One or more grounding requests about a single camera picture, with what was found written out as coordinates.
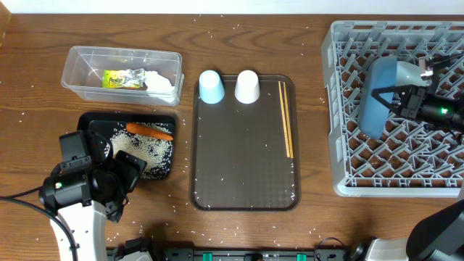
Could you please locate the grey dishwasher rack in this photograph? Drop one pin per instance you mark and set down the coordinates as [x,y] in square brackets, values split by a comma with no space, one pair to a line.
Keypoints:
[409,159]

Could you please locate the wooden chopstick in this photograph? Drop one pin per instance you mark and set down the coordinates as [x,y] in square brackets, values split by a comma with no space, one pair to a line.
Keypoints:
[284,121]
[288,124]

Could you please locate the green snack wrapper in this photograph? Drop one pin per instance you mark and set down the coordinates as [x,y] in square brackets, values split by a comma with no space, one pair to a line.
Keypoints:
[114,78]

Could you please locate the left wooden chopstick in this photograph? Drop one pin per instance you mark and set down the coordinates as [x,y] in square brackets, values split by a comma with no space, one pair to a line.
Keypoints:
[284,121]

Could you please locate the black waste tray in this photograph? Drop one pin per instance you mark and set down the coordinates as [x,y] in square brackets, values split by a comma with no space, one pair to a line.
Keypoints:
[102,122]

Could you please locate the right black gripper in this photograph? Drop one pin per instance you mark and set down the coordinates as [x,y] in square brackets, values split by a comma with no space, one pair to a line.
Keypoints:
[412,102]

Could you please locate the white rice pile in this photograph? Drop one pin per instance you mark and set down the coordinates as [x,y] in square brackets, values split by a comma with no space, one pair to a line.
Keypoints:
[156,153]

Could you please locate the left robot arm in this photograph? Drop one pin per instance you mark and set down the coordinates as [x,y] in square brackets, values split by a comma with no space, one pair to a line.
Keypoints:
[79,230]

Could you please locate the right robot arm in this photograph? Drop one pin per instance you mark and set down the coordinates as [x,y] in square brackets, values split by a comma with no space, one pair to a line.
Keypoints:
[438,237]

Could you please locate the light blue cup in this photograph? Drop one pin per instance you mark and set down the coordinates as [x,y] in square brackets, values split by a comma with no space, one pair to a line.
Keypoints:
[211,89]

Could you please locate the dark blue plate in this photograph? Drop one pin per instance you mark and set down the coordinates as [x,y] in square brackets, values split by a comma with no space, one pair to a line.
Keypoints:
[372,114]

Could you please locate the brown serving tray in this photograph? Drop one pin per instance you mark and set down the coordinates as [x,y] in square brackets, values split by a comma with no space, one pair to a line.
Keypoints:
[238,152]

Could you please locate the orange carrot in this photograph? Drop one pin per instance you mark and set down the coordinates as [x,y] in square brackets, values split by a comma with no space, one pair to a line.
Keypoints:
[143,130]

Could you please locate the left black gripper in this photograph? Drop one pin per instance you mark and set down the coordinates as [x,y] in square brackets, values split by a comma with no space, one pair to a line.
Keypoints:
[133,172]

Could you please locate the light blue rice bowl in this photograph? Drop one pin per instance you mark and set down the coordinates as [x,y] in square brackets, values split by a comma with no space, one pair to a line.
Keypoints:
[408,74]

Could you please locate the clear plastic bin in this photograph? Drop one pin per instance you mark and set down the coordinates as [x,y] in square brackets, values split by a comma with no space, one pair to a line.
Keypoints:
[85,66]

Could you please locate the white napkin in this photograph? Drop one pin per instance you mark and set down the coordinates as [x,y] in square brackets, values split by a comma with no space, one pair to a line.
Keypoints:
[157,83]

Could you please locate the right wooden chopstick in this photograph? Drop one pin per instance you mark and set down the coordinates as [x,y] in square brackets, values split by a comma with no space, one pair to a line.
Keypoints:
[288,124]

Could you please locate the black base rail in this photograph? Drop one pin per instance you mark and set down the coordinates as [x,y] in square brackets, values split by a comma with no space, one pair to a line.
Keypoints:
[235,254]

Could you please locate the pink cup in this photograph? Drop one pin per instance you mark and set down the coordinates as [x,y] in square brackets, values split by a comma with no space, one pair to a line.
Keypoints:
[247,88]

